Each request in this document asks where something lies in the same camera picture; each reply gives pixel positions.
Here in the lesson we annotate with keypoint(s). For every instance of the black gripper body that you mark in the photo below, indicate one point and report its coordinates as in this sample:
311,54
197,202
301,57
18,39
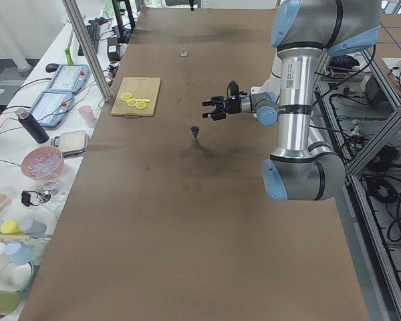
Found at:
232,106

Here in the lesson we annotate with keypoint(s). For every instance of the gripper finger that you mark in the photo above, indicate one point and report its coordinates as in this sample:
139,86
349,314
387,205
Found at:
213,115
213,101

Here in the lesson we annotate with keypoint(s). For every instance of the steel jigger measuring cup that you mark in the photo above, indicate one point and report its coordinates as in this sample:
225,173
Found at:
194,131

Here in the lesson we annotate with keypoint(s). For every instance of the clear glass cup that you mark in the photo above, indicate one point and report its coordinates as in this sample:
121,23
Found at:
183,50

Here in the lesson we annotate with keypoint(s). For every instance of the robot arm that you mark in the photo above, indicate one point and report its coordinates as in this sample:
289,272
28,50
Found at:
303,166

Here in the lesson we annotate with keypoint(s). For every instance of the pink plastic cup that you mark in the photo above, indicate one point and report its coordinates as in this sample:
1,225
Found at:
87,114

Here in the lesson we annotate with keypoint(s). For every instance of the lemon slice far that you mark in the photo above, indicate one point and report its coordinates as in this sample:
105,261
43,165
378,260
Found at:
141,105

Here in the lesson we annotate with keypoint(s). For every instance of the lemon slice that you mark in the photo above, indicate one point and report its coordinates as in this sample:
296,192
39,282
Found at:
131,102
141,105
126,96

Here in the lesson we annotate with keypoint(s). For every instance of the wooden cutting board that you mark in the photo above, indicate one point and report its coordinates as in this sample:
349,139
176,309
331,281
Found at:
139,87

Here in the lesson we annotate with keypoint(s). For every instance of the lemon slice middle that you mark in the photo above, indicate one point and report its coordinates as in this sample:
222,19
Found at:
131,102

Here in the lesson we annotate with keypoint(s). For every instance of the lemon slice near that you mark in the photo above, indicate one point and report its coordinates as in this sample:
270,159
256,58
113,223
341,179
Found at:
126,96

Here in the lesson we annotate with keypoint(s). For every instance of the teach pendant far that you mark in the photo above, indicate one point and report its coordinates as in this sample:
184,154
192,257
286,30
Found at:
69,78

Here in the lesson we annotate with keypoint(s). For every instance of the teach pendant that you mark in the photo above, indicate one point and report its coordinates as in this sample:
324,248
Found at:
69,78
51,107

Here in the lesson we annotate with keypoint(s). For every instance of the teach pendant near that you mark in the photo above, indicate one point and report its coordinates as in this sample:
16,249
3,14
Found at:
51,107

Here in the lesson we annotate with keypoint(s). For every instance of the wine glass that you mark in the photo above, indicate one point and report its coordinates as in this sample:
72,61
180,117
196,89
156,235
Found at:
51,188

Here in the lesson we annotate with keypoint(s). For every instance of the pink bowl with ice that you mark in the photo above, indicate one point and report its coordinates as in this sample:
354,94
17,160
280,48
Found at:
43,163

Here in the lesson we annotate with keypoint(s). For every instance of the black thermos bottle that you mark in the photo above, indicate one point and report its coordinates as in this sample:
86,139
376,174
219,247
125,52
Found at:
32,126

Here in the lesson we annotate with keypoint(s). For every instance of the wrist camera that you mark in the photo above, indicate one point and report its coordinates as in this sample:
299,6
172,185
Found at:
232,89

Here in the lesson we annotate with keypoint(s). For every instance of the aluminium frame post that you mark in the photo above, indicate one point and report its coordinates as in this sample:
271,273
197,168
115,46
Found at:
77,22

